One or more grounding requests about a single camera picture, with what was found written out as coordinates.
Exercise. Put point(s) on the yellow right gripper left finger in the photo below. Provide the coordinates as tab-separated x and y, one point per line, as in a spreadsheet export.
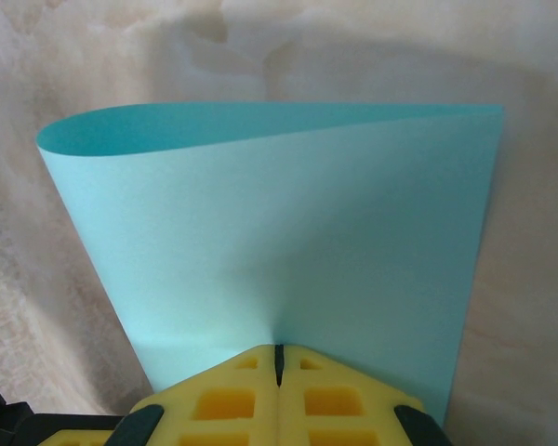
223	409

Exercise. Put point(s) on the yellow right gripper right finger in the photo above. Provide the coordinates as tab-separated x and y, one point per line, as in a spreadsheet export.
335	409

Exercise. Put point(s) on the light blue paper sheet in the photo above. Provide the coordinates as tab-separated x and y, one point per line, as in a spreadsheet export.
283	223

